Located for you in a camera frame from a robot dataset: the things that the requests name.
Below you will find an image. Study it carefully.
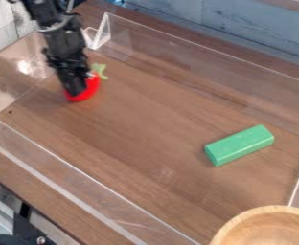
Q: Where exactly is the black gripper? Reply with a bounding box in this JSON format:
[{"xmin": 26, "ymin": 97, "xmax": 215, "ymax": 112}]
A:
[{"xmin": 38, "ymin": 20, "xmax": 89, "ymax": 97}]

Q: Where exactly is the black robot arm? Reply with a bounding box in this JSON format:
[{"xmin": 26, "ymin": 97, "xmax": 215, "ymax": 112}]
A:
[{"xmin": 7, "ymin": 0, "xmax": 89, "ymax": 97}]

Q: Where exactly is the red plush strawberry toy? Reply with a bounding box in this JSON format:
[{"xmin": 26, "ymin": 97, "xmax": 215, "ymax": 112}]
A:
[{"xmin": 65, "ymin": 63, "xmax": 108, "ymax": 102}]

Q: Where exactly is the black metal table bracket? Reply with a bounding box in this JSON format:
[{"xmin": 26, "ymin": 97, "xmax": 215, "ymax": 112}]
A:
[{"xmin": 0, "ymin": 204, "xmax": 57, "ymax": 245}]

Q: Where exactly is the wooden bowl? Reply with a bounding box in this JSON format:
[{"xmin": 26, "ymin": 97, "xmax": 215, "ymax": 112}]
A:
[{"xmin": 209, "ymin": 206, "xmax": 299, "ymax": 245}]

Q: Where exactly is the green rectangular block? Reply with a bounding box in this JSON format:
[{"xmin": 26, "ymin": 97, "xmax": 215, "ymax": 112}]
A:
[{"xmin": 203, "ymin": 124, "xmax": 275, "ymax": 167}]

